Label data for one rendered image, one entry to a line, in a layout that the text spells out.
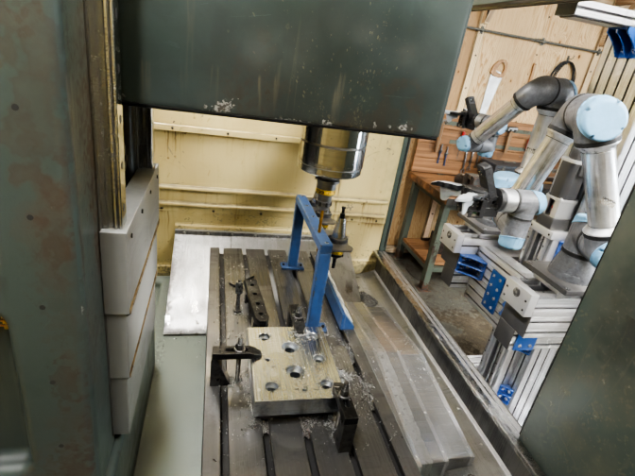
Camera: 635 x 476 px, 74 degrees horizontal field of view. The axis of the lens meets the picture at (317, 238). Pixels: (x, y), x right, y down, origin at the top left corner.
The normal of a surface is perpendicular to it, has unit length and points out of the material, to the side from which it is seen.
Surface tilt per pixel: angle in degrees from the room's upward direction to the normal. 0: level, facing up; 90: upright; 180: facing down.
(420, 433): 8
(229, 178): 90
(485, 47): 90
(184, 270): 25
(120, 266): 90
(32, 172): 90
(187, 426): 0
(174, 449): 0
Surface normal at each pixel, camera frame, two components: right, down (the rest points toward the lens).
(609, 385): -0.97, -0.04
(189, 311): 0.22, -0.66
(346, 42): 0.21, 0.42
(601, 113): -0.19, 0.26
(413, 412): 0.17, -0.84
